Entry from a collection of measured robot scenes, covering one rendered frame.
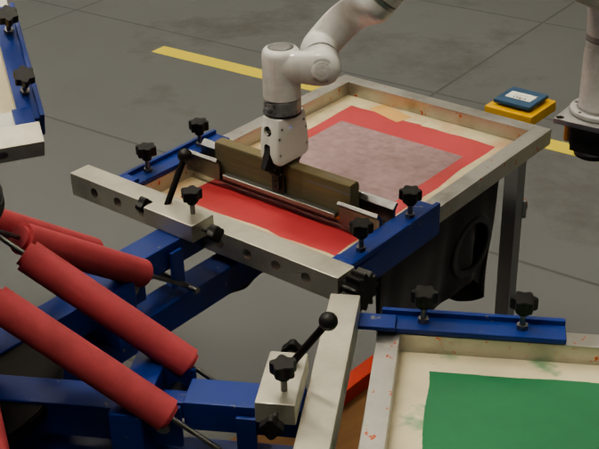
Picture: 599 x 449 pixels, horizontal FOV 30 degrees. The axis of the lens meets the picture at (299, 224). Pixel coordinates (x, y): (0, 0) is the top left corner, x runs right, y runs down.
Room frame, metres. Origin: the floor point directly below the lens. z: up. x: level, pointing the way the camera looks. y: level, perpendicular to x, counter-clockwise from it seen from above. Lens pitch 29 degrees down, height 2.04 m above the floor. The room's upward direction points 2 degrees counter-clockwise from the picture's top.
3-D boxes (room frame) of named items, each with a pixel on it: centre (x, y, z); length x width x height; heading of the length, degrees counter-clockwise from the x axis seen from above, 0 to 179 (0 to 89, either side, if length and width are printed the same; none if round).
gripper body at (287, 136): (2.04, 0.03, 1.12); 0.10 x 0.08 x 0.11; 140
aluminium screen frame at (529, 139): (2.20, -0.10, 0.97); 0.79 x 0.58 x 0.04; 140
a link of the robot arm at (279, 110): (2.04, 0.03, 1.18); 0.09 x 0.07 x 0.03; 140
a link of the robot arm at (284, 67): (2.03, -0.01, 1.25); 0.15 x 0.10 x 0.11; 92
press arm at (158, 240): (1.76, 0.26, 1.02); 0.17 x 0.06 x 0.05; 140
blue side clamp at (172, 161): (2.19, 0.27, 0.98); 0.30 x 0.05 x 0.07; 140
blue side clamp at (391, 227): (1.83, -0.16, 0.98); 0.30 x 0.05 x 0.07; 140
